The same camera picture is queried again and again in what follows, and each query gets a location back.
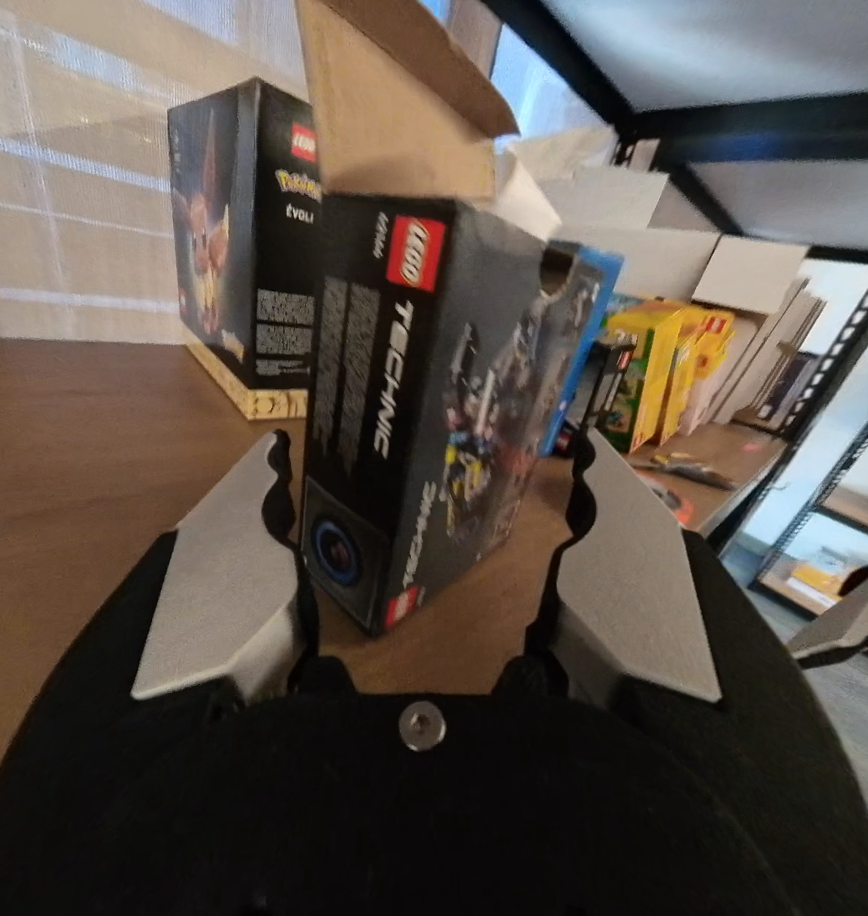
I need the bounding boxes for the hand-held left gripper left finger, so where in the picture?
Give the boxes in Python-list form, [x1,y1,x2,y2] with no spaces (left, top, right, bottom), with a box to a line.
[128,428,322,706]

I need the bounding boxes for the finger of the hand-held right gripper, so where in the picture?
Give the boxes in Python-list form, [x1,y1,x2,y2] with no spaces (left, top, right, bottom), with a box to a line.
[786,567,868,671]

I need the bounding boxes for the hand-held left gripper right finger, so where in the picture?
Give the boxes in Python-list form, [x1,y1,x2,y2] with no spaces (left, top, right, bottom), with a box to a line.
[545,428,726,709]

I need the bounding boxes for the orange tape roll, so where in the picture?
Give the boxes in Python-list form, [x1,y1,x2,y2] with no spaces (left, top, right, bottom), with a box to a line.
[659,487,697,534]

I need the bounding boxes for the grey black vehicle toy box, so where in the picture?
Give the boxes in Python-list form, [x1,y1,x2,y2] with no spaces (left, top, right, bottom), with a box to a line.
[300,195,551,639]

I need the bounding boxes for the wooden desk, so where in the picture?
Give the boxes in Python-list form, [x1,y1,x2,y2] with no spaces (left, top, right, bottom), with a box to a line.
[0,335,793,698]

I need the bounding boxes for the grey yellow scissors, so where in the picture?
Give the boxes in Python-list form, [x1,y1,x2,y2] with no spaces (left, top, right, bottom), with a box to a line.
[651,452,741,493]

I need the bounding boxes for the small black toy box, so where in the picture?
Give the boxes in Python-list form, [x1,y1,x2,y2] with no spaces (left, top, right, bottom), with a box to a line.
[586,338,640,439]

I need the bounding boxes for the yellow green toy box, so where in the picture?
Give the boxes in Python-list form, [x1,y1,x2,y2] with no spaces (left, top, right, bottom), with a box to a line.
[604,299,687,455]

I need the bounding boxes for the small yellow toy box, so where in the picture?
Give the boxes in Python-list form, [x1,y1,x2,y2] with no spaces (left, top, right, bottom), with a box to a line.
[659,306,737,446]

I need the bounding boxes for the blue toy box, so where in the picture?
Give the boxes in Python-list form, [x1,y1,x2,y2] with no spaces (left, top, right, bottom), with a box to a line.
[540,242,628,460]

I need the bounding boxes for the black toy box fox picture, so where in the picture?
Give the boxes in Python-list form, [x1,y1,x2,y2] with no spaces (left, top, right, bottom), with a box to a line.
[166,76,329,425]

